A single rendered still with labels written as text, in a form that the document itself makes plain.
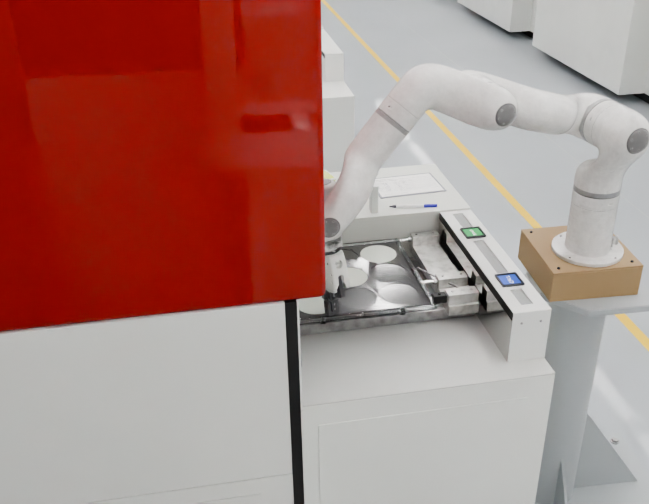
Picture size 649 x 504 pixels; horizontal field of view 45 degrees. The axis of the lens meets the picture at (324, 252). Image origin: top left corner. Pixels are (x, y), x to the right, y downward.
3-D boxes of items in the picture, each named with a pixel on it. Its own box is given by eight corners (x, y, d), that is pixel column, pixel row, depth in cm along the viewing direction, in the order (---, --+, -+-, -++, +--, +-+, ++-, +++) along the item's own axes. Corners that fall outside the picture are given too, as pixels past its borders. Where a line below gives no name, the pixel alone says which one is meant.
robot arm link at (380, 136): (422, 143, 167) (334, 252, 172) (402, 127, 181) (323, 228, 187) (390, 118, 163) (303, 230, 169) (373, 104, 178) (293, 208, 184)
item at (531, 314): (507, 363, 185) (513, 313, 179) (437, 254, 233) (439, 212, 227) (545, 358, 187) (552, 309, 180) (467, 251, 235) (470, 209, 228)
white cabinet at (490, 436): (301, 644, 211) (291, 409, 172) (262, 414, 295) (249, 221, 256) (524, 605, 221) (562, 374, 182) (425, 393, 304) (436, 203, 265)
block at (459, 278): (438, 289, 204) (439, 279, 203) (434, 282, 207) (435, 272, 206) (467, 285, 205) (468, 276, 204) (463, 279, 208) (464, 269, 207)
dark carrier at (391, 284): (293, 321, 189) (293, 319, 189) (276, 254, 219) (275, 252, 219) (430, 305, 194) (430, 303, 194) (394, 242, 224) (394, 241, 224)
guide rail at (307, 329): (285, 337, 196) (284, 327, 195) (284, 333, 198) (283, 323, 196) (474, 315, 204) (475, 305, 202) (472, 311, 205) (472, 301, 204)
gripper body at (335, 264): (350, 244, 182) (354, 288, 186) (324, 234, 189) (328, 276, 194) (325, 254, 178) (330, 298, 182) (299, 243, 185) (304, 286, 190)
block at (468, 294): (448, 305, 197) (448, 295, 196) (444, 298, 200) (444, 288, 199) (478, 301, 198) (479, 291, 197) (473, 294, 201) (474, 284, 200)
